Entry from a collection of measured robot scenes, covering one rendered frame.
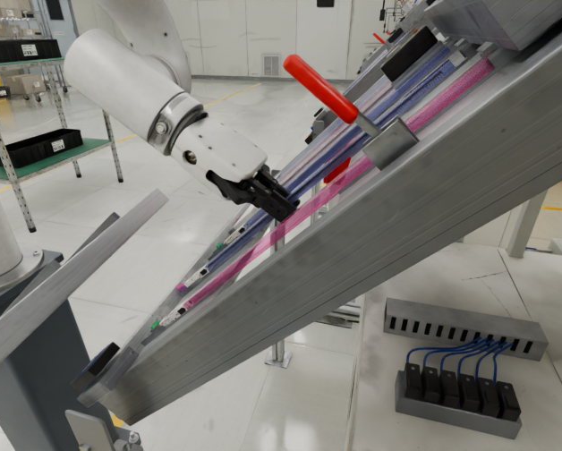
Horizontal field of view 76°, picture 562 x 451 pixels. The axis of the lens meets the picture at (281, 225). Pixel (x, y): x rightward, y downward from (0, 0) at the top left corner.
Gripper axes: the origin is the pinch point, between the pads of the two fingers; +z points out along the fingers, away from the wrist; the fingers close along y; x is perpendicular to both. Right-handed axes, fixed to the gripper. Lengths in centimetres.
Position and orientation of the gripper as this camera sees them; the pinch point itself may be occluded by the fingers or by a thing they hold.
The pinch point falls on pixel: (281, 204)
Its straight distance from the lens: 48.9
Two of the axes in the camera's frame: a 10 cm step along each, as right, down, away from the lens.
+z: 8.0, 6.0, 0.8
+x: -5.5, 6.5, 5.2
